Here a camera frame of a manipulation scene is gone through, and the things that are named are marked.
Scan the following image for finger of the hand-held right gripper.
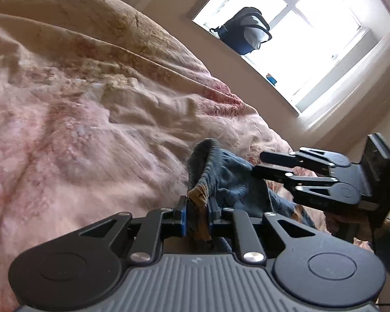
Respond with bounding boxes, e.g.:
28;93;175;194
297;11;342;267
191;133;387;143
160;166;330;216
251;165;340;199
259;147;352;173

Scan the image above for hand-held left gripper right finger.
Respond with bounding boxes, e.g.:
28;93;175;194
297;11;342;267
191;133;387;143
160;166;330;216
207;198;300;263

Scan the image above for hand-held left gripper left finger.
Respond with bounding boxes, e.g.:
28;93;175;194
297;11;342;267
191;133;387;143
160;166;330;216
80;196;188;264

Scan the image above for blue patterned pants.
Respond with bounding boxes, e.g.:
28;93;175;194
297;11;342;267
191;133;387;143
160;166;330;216
187;138;329;251

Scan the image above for white framed window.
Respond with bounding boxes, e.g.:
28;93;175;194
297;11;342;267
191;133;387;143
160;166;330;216
186;0;390;115

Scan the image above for person's right hand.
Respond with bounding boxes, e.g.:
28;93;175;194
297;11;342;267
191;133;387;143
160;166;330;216
325;212;390;245

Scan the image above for dark blue backpack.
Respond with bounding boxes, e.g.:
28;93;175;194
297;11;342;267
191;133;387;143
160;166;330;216
209;6;273;56

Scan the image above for pink floral bed blanket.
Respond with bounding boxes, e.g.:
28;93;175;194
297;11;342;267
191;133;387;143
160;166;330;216
0;0;376;312

